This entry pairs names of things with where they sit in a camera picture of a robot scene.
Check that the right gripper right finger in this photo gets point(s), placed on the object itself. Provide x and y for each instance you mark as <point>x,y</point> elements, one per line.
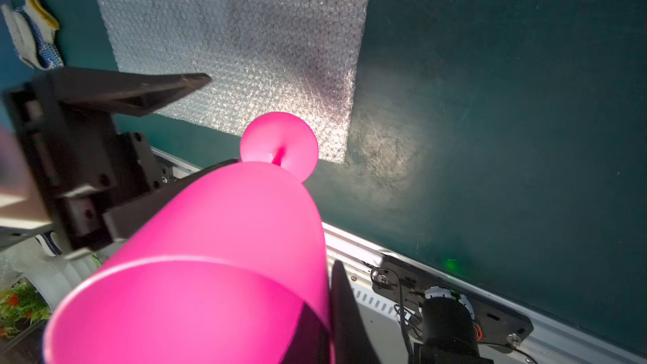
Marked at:
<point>350,339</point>

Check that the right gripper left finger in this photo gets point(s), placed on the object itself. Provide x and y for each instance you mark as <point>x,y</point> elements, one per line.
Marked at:
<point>123,93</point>

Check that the pink plastic wine glass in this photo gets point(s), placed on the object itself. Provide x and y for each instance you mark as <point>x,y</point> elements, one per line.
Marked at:
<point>233,270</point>

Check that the clear bubble wrap sheet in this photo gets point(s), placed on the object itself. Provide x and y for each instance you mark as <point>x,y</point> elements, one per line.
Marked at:
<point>294,56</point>

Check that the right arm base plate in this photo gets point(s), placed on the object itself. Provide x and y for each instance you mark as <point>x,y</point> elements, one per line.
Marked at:
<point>442,316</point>

